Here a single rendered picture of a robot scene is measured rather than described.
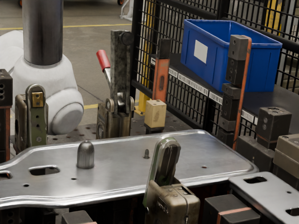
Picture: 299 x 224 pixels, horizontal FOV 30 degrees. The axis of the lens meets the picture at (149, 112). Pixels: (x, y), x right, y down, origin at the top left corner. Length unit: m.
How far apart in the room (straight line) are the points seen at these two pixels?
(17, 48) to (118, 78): 0.53
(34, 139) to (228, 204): 0.41
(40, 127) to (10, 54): 0.52
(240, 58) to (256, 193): 0.40
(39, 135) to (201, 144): 0.33
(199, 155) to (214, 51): 0.43
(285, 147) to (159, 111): 0.28
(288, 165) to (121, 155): 0.32
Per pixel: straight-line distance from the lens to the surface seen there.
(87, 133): 1.98
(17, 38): 1.65
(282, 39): 1.58
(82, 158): 1.02
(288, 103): 1.44
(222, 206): 0.99
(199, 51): 1.57
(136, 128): 2.05
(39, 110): 1.13
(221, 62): 1.44
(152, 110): 1.18
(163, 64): 1.21
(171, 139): 0.87
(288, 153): 1.10
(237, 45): 1.30
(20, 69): 1.48
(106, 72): 1.22
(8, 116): 1.16
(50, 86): 1.46
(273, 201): 0.99
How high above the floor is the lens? 1.45
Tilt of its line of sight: 20 degrees down
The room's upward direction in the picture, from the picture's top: 5 degrees clockwise
